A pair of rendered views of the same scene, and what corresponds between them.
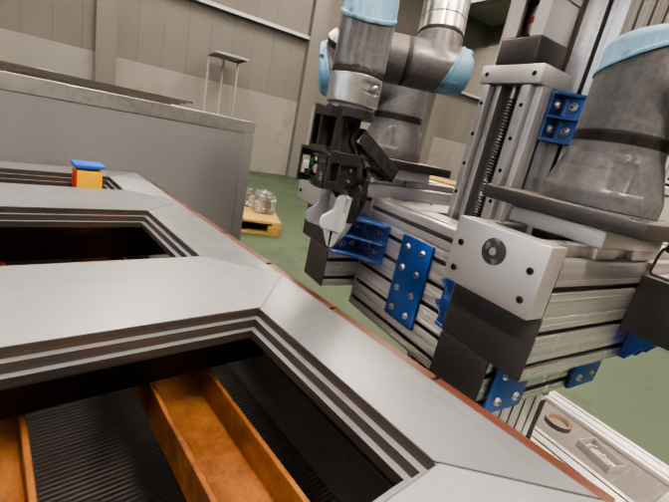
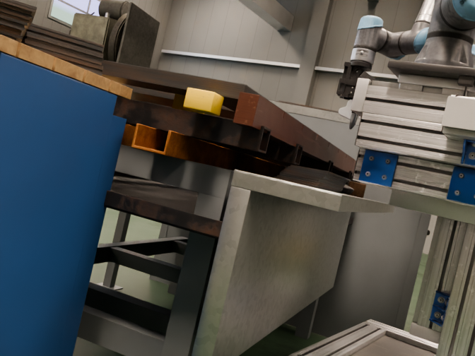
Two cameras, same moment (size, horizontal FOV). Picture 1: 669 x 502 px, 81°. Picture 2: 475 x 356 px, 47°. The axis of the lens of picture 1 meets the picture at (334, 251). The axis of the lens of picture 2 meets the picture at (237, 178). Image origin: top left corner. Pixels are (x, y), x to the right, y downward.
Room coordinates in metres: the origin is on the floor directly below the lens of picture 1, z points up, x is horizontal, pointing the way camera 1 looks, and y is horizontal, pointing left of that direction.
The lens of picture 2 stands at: (-0.45, -1.43, 0.68)
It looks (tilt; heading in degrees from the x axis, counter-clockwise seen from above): 1 degrees down; 64
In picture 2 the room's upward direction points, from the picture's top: 13 degrees clockwise
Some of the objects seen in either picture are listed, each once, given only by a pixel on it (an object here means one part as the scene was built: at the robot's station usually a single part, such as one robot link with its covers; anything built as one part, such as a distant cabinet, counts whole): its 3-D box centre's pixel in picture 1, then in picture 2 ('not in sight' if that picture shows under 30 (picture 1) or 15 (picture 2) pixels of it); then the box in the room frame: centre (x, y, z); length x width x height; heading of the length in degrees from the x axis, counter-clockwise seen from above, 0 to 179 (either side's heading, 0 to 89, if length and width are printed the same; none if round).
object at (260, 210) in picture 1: (222, 204); not in sight; (3.95, 1.23, 0.16); 1.17 x 0.81 x 0.33; 113
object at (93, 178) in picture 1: (87, 208); not in sight; (0.90, 0.61, 0.78); 0.05 x 0.05 x 0.19; 44
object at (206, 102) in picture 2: not in sight; (203, 102); (-0.07, -0.43, 0.79); 0.06 x 0.05 x 0.04; 134
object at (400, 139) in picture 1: (393, 135); not in sight; (1.00, -0.08, 1.09); 0.15 x 0.15 x 0.10
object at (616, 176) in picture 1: (607, 172); (445, 56); (0.59, -0.36, 1.09); 0.15 x 0.15 x 0.10
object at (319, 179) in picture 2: not in sight; (309, 177); (0.24, -0.39, 0.70); 0.39 x 0.12 x 0.04; 44
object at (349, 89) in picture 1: (354, 94); (362, 58); (0.60, 0.02, 1.12); 0.08 x 0.08 x 0.05
